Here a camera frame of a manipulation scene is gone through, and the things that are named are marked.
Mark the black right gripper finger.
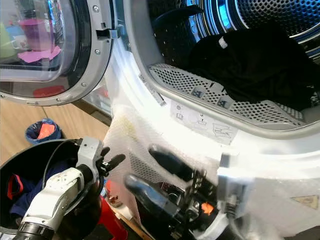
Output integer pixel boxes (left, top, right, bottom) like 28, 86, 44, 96
148, 144, 202, 184
123, 173, 187, 221

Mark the white instruction sticker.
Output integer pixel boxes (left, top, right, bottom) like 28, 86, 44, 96
169, 99, 239, 146

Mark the white mesh cloth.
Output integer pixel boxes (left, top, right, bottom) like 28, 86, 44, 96
109, 106, 233, 216

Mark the black garment with white tag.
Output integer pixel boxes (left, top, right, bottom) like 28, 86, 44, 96
184, 26, 320, 112

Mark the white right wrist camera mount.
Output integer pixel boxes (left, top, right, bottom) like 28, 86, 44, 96
216, 150, 258, 238

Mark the yellow triangle warning sticker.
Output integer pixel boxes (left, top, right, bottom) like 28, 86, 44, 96
292, 194, 319, 210

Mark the narrow barcode sticker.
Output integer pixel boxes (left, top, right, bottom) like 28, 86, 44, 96
138, 73, 165, 107

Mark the dark blue garment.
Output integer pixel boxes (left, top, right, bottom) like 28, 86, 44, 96
10, 159, 77, 219

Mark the small blue bin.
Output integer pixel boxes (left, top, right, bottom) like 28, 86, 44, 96
24, 119, 59, 146

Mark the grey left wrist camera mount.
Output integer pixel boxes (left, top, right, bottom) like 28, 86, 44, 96
76, 136, 105, 172

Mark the round glass machine door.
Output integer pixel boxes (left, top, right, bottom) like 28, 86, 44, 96
0, 0, 121, 107

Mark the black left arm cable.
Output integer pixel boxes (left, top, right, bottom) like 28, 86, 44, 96
42, 138, 81, 192

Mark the black round laundry basket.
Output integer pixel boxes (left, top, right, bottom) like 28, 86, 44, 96
0, 138, 107, 237

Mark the grey perforated lint filter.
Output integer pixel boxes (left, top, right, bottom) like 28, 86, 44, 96
147, 63, 307, 127

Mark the red plastic object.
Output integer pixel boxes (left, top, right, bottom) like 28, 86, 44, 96
99, 194, 132, 240

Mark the orange cloth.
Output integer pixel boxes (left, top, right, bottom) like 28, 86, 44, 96
36, 123, 56, 141

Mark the white front-load laundry machine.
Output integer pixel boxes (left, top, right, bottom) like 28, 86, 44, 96
105, 0, 320, 240

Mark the perforated steel drum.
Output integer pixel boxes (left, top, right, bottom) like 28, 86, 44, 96
147, 0, 320, 68

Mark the red and black garment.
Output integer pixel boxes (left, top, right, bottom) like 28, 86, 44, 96
7, 172, 25, 201

